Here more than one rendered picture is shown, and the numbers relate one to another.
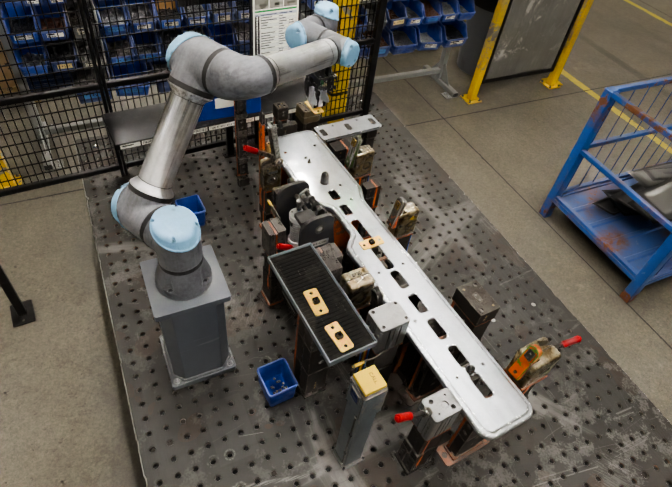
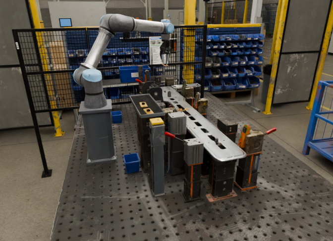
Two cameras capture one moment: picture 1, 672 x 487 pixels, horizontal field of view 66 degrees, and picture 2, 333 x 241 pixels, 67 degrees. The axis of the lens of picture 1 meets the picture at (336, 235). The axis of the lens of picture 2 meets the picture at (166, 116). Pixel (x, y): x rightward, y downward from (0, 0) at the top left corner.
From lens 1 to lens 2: 0.95 m
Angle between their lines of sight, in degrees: 28
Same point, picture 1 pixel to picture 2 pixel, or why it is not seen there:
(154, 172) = (89, 58)
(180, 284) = (91, 100)
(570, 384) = (290, 180)
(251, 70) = (124, 18)
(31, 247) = (59, 153)
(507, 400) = (233, 150)
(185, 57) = (104, 18)
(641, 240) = not seen: outside the picture
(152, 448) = (69, 181)
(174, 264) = (89, 88)
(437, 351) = (201, 135)
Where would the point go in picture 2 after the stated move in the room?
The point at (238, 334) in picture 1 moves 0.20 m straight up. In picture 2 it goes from (122, 152) to (120, 127)
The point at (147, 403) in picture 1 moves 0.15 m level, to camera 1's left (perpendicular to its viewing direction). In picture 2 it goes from (74, 168) to (55, 164)
